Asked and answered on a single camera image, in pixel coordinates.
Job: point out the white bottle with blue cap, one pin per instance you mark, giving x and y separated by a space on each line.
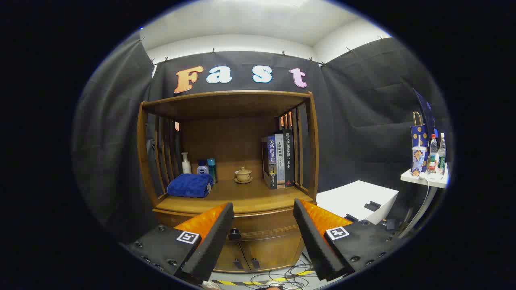
202 169

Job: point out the wooden countertop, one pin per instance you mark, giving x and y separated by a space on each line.
250 197

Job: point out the blue spine book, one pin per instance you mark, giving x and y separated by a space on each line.
272 161

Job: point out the patterned drink cup with straw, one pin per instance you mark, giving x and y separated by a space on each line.
418 161

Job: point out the folded blue towel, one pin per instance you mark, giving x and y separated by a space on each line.
189 185

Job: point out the blue dotted gift bag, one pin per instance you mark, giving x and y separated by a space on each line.
419 135

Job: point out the ceramic saucer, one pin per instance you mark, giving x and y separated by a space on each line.
243 182

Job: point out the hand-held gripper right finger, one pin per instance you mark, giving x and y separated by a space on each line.
314 241

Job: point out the teal bottle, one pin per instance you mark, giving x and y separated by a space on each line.
212 169

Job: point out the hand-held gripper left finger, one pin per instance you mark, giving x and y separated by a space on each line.
213 241

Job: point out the green label water bottle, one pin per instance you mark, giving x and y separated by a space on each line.
442 155

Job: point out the wooden cabinet door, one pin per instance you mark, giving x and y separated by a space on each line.
274 251
229 255

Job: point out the wooden cabinet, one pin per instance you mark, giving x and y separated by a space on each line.
225 137

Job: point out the lidded ceramic teacup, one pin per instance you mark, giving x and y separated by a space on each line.
243 174

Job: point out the grey spine book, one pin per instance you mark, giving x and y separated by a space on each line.
280 161

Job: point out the red label water bottle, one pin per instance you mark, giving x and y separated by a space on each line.
433 157

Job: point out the black spine book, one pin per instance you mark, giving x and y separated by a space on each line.
288 157

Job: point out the white side shelf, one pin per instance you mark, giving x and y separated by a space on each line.
431 180

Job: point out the white pump bottle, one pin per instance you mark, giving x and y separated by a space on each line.
186 166

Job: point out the wooden drawer with black knob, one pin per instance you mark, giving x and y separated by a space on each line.
262 227

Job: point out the yellow black hazard tape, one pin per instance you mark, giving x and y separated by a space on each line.
225 282

